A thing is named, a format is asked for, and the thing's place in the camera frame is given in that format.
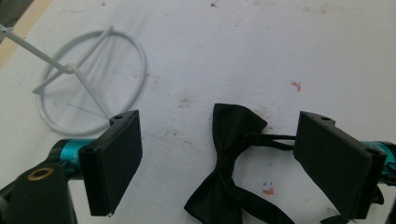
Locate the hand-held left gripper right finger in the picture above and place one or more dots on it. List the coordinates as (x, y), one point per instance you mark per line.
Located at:
(336, 165)

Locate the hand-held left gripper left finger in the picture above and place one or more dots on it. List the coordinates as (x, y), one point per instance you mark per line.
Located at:
(113, 161)

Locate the black bow tie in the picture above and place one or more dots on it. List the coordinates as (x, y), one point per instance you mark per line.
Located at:
(229, 143)

